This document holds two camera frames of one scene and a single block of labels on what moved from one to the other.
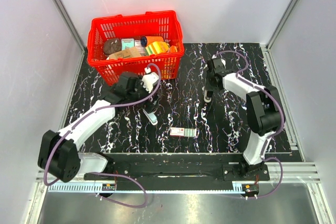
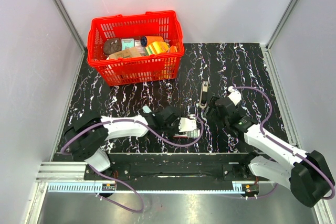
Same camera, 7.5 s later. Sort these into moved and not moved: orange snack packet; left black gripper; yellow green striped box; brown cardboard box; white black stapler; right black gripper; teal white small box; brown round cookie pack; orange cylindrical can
Moved: right black gripper; white black stapler; left black gripper
Not moved: yellow green striped box; teal white small box; brown cardboard box; brown round cookie pack; orange cylindrical can; orange snack packet
